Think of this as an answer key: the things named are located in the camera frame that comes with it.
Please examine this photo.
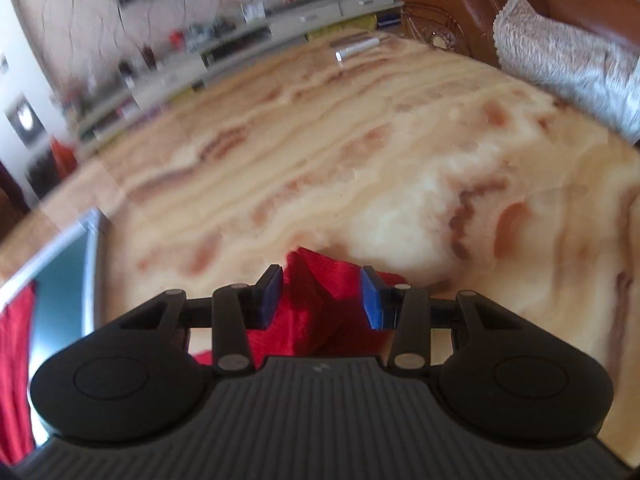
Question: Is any red fabric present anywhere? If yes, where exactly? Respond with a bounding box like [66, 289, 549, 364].
[0, 280, 39, 467]

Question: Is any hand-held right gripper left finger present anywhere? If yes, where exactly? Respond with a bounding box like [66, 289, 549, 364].
[117, 264, 284, 377]

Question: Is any framed wall picture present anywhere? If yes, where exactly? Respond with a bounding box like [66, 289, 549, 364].
[5, 94, 45, 148]

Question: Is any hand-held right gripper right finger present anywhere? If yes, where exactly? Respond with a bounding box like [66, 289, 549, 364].
[361, 265, 526, 372]

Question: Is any silver metal cylinder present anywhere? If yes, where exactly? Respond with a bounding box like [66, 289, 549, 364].
[335, 37, 383, 64]

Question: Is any red object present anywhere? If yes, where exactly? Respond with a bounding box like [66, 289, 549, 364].
[50, 139, 78, 178]

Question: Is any long white TV cabinet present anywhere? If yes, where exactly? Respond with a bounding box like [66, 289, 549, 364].
[62, 0, 403, 153]

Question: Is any white lace sofa cover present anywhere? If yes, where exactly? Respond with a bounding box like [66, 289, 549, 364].
[492, 0, 640, 142]

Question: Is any red garment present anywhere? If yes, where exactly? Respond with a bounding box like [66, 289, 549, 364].
[192, 246, 407, 370]

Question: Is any yellow box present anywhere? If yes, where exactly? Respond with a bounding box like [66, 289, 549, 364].
[306, 14, 378, 44]

